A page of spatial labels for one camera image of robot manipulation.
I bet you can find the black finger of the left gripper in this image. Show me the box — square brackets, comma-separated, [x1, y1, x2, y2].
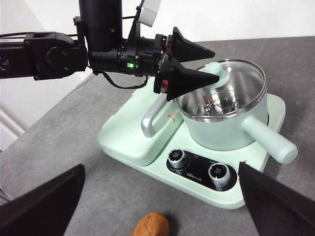
[168, 26, 216, 62]
[154, 58, 220, 101]

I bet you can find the glass lid with green knob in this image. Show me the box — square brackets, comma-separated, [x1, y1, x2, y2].
[177, 59, 267, 123]

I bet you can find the mint green breakfast machine base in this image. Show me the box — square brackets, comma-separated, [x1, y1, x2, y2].
[97, 76, 287, 210]

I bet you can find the thin black cable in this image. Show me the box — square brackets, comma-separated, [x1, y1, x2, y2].
[102, 70, 148, 89]

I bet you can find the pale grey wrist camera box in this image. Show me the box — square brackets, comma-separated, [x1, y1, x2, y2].
[136, 0, 162, 27]

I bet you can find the brown potato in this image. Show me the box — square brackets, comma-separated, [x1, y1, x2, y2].
[131, 211, 170, 236]

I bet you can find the silver control knob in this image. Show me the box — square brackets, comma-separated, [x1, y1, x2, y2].
[208, 162, 232, 190]
[167, 148, 189, 170]

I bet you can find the mint green handled steamer pot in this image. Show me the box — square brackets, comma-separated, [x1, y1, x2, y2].
[177, 59, 298, 164]

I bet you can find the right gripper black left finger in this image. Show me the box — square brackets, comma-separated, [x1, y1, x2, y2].
[0, 164, 86, 236]

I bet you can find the green griddle cover, silver handle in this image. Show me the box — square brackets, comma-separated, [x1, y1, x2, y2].
[102, 76, 184, 167]

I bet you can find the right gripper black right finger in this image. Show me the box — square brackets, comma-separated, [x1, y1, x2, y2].
[238, 161, 315, 236]

